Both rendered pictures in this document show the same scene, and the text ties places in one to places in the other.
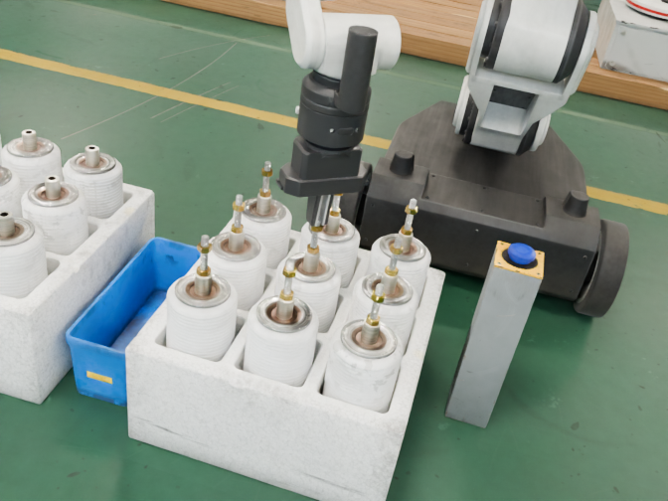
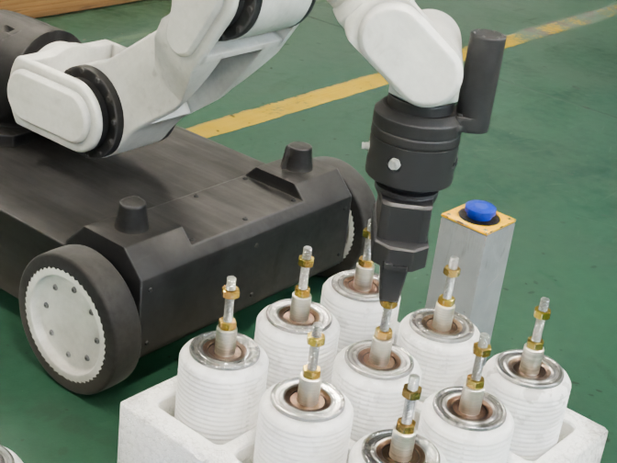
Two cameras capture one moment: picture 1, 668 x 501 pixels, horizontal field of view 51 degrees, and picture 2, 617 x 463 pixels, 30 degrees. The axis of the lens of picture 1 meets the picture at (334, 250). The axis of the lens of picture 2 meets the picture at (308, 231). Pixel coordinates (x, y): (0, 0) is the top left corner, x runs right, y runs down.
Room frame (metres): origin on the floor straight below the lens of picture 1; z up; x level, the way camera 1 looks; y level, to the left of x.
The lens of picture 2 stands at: (0.43, 1.02, 0.90)
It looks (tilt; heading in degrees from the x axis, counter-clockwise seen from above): 25 degrees down; 298
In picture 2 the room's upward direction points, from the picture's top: 7 degrees clockwise
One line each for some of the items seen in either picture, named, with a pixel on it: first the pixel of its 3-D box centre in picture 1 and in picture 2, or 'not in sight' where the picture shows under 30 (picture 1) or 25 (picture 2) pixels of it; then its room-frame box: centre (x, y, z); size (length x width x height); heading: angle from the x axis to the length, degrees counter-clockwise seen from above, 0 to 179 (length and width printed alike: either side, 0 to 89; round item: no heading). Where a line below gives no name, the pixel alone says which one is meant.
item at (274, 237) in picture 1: (258, 255); (218, 422); (0.98, 0.13, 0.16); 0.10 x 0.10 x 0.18
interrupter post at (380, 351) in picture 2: (311, 260); (380, 350); (0.85, 0.03, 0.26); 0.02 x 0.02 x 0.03
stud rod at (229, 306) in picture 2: (265, 183); (229, 309); (0.98, 0.13, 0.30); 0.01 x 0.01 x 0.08
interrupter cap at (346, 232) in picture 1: (331, 229); (298, 317); (0.96, 0.01, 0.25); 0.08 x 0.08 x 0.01
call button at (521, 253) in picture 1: (520, 254); (479, 212); (0.87, -0.27, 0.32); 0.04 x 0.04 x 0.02
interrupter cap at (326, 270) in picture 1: (310, 267); (378, 360); (0.85, 0.03, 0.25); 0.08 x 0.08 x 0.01
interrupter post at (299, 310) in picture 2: (332, 223); (300, 307); (0.96, 0.01, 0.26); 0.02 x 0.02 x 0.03
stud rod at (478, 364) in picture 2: (287, 283); (477, 367); (0.73, 0.05, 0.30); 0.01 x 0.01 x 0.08
